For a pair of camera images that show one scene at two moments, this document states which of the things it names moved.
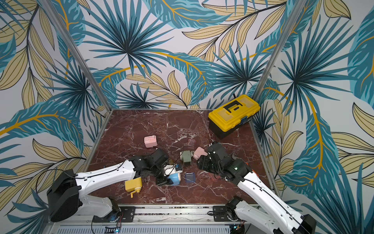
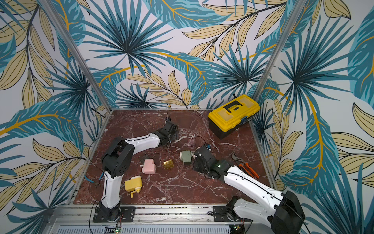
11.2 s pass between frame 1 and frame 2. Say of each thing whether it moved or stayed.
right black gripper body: moved
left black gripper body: moved
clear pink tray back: stayed
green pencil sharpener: stayed
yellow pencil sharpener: stayed
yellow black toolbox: stayed
